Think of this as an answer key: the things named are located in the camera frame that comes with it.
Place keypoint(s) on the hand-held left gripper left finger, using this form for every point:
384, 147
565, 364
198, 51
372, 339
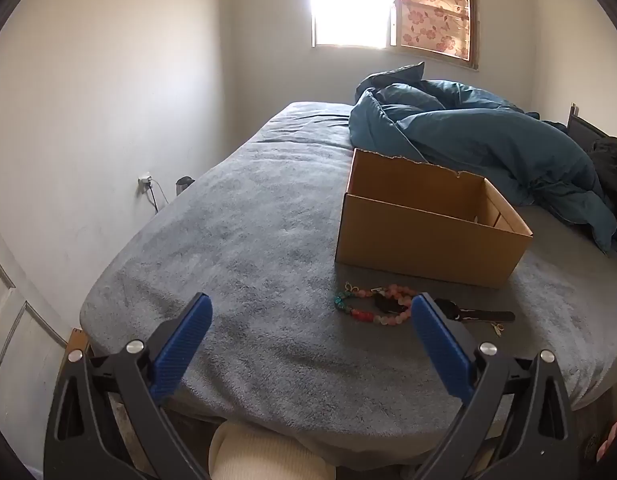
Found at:
183, 345

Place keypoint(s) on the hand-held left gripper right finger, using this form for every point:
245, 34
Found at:
441, 345

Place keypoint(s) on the black wristwatch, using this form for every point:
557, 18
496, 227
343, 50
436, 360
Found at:
488, 315

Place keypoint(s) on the gold charm earring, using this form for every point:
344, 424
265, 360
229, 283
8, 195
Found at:
496, 329

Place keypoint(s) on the brown cardboard box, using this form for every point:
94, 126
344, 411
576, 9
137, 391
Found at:
413, 240

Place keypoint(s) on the person's leg in white trousers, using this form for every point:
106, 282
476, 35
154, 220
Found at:
268, 455

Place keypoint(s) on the dark cup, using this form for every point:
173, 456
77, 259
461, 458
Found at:
184, 185

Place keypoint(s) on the white panelled door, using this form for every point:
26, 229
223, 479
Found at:
13, 350

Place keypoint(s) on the pink cloth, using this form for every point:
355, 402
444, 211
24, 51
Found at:
615, 430

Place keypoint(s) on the blue duvet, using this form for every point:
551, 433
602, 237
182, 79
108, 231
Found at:
488, 145

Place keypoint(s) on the dark cloth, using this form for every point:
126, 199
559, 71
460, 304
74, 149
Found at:
610, 165

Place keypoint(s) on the dark headboard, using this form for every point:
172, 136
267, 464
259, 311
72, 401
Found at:
585, 130

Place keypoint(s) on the pink floral curtain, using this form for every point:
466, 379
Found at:
433, 10

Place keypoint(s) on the window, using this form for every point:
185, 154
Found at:
348, 5

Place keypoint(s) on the wooden bed frame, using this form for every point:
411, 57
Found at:
78, 342

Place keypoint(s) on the white wall charger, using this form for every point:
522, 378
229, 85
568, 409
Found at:
145, 181

